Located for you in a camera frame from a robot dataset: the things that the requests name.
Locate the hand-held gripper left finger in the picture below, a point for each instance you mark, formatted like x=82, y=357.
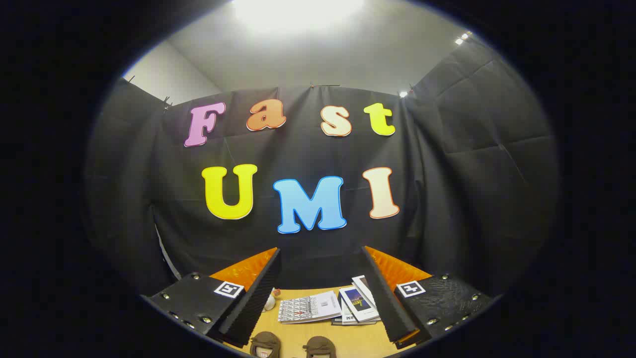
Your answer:
x=251, y=303

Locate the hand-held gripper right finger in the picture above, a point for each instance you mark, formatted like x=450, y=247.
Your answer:
x=390, y=303

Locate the brown woolly shoe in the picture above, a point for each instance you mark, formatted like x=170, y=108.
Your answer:
x=319, y=346
x=266, y=343

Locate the white duck plush toy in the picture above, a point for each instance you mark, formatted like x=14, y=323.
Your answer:
x=270, y=301

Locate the book with blue photo cover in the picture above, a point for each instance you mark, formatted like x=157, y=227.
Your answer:
x=358, y=302

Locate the dark cover book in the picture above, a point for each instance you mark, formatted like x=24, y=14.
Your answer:
x=355, y=323

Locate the white book with black lettering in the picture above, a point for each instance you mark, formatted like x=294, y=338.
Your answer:
x=346, y=315

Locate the grey patterned book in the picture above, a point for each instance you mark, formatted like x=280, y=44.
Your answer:
x=308, y=308

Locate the black backdrop cloth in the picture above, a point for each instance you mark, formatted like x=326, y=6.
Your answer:
x=437, y=199

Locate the bright ceiling light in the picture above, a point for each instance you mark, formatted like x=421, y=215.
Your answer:
x=298, y=10

